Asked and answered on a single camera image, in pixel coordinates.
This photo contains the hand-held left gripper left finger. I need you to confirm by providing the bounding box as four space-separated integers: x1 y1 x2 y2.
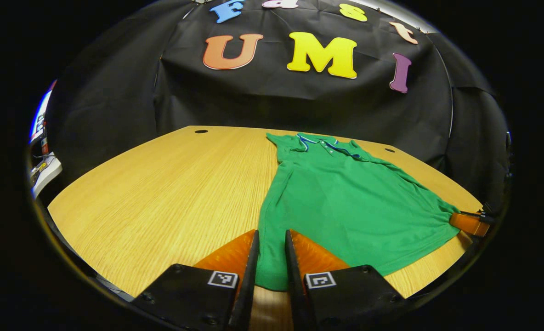
132 229 260 331

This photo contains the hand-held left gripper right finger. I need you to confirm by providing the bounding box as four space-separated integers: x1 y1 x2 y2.
284 229 406 331

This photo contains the green T-shirt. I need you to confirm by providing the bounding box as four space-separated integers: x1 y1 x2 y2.
255 132 461 291

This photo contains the black backdrop cloth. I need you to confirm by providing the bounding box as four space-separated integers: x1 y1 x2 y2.
47 0 511 203

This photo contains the white power strip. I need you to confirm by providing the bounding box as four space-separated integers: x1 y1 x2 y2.
30 153 63 200

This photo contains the bright monitor screen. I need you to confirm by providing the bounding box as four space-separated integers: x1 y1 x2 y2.
29 79 57 144

